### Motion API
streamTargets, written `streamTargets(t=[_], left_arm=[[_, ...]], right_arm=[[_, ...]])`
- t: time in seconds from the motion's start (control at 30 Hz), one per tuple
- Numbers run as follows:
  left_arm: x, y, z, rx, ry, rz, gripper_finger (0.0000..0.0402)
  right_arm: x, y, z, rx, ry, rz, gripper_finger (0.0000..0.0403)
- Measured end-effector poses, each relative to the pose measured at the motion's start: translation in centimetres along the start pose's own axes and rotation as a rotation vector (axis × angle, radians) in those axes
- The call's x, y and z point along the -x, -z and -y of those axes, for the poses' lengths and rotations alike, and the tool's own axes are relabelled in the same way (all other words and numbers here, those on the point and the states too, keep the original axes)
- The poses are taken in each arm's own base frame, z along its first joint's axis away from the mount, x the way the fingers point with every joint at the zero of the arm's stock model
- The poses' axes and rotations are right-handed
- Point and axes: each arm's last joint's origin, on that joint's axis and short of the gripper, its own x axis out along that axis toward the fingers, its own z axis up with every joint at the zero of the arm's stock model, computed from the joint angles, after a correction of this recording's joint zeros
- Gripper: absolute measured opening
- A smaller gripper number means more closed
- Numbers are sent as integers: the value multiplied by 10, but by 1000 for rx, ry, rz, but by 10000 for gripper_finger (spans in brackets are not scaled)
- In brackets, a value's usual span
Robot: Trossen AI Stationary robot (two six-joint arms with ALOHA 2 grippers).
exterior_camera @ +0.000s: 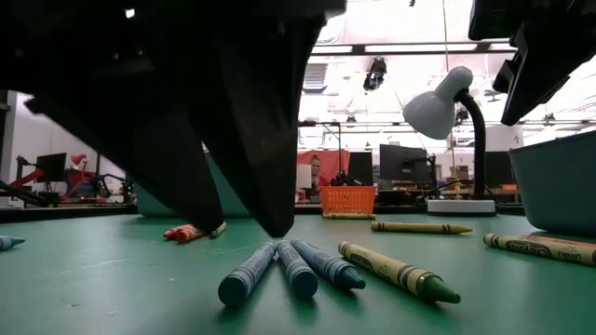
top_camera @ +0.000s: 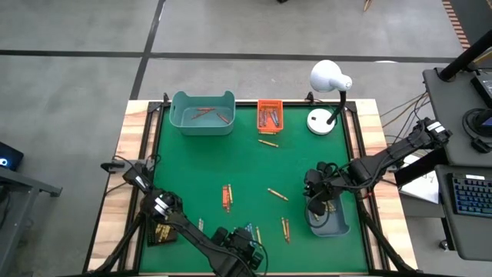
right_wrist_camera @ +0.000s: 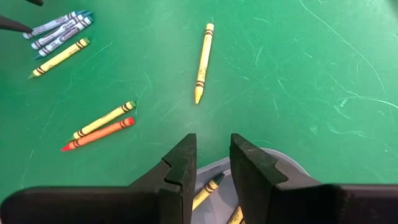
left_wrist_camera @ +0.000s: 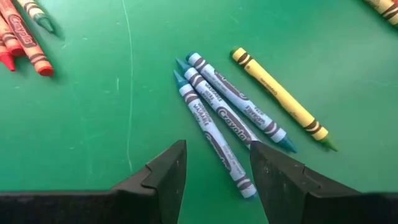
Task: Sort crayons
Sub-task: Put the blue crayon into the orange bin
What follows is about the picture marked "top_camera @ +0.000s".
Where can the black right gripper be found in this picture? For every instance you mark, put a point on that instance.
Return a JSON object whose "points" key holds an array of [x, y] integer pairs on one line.
{"points": [[324, 181]]}

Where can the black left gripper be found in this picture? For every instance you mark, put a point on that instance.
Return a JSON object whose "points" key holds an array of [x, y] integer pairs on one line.
{"points": [[240, 244]]}

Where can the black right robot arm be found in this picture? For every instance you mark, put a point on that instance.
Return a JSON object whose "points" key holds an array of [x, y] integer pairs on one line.
{"points": [[392, 154]]}

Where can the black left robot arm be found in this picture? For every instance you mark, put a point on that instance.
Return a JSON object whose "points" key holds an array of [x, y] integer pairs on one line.
{"points": [[192, 238]]}

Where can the grey blue plastic bin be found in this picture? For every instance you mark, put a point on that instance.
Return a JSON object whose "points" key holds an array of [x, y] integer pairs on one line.
{"points": [[338, 227]]}

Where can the light blue crayon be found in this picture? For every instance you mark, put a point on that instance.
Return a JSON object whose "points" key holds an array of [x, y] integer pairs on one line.
{"points": [[202, 225]]}

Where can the yellow green crayon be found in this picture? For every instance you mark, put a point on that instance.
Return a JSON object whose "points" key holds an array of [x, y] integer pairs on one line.
{"points": [[199, 225]]}

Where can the green table mat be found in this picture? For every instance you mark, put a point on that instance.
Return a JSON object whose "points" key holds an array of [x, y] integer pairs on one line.
{"points": [[307, 254]]}

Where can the black mesh tray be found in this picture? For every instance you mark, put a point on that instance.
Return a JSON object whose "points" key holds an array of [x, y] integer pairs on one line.
{"points": [[151, 238]]}

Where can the orange mesh basket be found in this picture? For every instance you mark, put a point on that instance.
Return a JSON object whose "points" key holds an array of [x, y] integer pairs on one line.
{"points": [[270, 130]]}

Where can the white paper sheet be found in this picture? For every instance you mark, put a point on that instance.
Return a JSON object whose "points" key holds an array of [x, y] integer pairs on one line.
{"points": [[423, 188]]}

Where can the teal plastic bin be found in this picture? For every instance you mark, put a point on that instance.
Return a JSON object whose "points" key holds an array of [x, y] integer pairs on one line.
{"points": [[201, 130]]}

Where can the white desk lamp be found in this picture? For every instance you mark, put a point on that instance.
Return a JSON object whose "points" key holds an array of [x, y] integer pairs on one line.
{"points": [[326, 75]]}

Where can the grey desk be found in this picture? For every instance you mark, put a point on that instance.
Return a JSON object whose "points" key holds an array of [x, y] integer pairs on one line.
{"points": [[469, 238], [457, 154]]}

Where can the backlit keyboard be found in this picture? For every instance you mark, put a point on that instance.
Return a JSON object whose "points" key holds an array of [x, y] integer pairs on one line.
{"points": [[473, 196]]}

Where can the black headphones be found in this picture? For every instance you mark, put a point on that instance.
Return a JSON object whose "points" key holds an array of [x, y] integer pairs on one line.
{"points": [[480, 145]]}

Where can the wooden stand leg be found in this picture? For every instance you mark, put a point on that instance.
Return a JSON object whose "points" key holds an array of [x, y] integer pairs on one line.
{"points": [[368, 4]]}

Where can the black pole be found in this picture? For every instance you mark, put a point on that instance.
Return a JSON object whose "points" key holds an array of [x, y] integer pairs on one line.
{"points": [[465, 57]]}

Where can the grey metal table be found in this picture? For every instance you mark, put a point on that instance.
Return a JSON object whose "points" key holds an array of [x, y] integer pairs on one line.
{"points": [[27, 182]]}

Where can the orange striped edge strip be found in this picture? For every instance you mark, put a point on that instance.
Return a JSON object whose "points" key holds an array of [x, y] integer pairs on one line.
{"points": [[455, 23]]}

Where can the black device with blue light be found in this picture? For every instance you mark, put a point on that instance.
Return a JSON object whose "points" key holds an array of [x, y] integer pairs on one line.
{"points": [[11, 154]]}

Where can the black table frame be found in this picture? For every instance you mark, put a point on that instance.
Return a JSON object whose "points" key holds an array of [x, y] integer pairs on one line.
{"points": [[246, 103]]}

